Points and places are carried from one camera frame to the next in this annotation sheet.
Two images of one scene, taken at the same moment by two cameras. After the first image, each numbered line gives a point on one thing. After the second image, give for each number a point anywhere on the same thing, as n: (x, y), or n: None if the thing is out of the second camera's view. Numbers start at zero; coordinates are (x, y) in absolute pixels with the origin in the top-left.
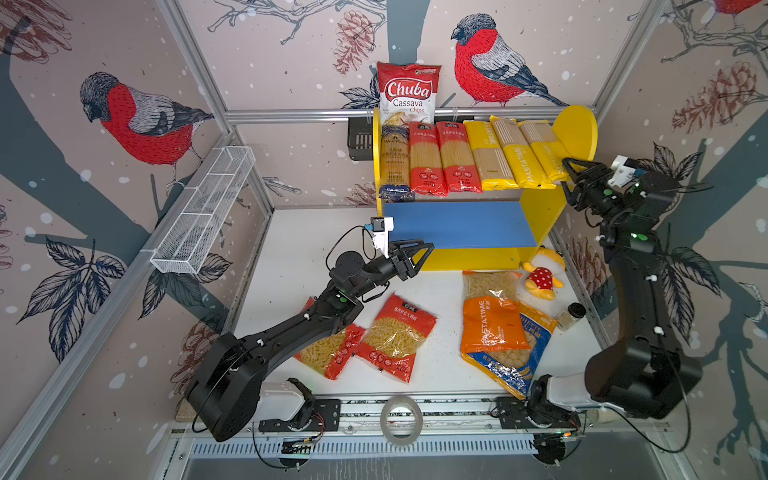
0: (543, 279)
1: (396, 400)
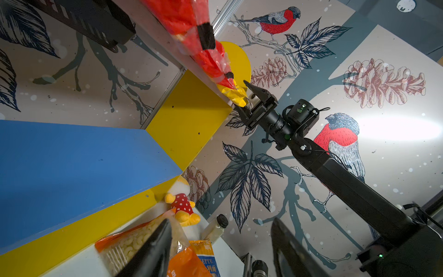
0: (181, 206)
1: None
